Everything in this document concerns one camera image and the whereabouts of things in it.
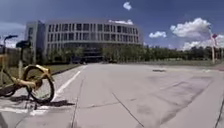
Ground grey paved plaza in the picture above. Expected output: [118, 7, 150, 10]
[0, 62, 224, 128]

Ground grey building with window rows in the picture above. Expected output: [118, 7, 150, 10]
[24, 19, 143, 64]

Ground dark manhole cover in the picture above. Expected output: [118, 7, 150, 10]
[152, 68, 167, 73]

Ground row of trees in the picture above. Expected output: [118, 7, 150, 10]
[46, 44, 224, 64]

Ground grass strip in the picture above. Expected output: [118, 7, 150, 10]
[126, 59, 224, 67]
[6, 63, 83, 80]

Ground yellow bicycle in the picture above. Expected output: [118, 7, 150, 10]
[0, 34, 56, 110]

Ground pole with red sign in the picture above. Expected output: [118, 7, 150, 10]
[209, 28, 219, 64]

